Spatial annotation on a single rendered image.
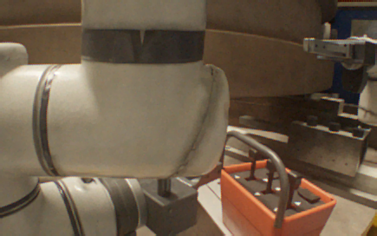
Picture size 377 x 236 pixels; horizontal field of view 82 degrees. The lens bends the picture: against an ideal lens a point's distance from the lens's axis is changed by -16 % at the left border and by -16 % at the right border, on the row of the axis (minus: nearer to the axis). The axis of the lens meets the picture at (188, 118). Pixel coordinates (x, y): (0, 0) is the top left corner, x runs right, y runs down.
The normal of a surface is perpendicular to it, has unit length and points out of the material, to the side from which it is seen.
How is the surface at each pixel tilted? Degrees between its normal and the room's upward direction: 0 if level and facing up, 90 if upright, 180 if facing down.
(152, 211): 90
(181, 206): 90
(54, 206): 40
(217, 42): 90
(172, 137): 90
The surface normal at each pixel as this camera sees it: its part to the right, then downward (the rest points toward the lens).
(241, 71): 0.45, 0.23
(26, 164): 0.13, 0.67
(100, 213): 0.60, -0.30
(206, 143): 0.19, 0.29
